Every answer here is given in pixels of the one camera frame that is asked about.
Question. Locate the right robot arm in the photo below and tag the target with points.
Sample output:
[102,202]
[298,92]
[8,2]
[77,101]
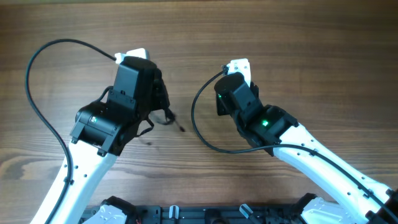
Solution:
[272,129]

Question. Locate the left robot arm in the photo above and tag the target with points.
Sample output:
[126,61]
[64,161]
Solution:
[100,133]

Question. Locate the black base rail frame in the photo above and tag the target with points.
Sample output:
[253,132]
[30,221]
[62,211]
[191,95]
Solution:
[265,214]

